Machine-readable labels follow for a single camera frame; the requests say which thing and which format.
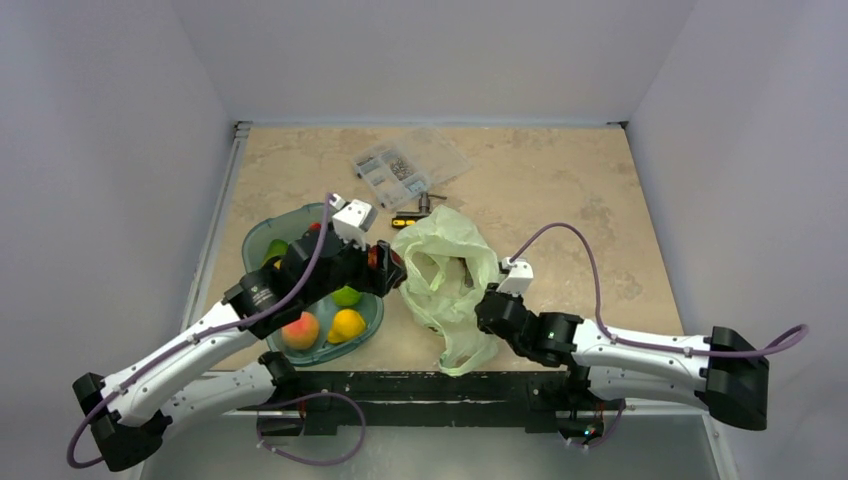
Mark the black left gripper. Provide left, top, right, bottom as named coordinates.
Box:
left=302, top=228, right=401, bottom=307

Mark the green plastic bag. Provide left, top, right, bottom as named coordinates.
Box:
left=391, top=205, right=500, bottom=377

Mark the red fake fruit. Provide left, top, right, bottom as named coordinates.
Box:
left=367, top=245, right=380, bottom=271

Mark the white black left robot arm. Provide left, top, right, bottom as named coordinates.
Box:
left=66, top=226, right=407, bottom=472

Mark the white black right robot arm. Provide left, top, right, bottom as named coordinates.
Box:
left=474, top=286, right=770, bottom=431

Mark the green fake guava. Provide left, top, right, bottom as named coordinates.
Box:
left=330, top=286, right=363, bottom=308

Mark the yellow fake lemon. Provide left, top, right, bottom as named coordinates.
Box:
left=326, top=309, right=367, bottom=345

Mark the orange fake peach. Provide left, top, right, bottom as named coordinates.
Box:
left=281, top=312, right=320, bottom=351

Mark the green orange fake mango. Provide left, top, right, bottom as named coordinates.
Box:
left=261, top=239, right=289, bottom=266

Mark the yellow black screwdriver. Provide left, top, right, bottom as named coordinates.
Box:
left=391, top=216, right=418, bottom=230

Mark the clear plastic screw box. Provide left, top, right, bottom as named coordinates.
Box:
left=351, top=127, right=471, bottom=212

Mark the teal plastic tray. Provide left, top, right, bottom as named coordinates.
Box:
left=241, top=203, right=384, bottom=367

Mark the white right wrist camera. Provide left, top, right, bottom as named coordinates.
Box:
left=496, top=257, right=534, bottom=296

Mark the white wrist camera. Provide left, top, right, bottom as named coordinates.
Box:
left=496, top=257, right=534, bottom=296
left=330, top=193, right=378, bottom=251

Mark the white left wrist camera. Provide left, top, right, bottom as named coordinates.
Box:
left=330, top=193, right=378, bottom=251

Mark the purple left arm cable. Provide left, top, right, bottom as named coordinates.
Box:
left=66, top=193, right=368, bottom=470

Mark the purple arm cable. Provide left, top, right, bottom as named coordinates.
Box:
left=66, top=193, right=368, bottom=470
left=506, top=222, right=811, bottom=450

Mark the black aluminium base frame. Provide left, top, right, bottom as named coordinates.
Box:
left=163, top=127, right=692, bottom=449

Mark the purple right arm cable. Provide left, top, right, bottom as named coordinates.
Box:
left=506, top=222, right=811, bottom=450

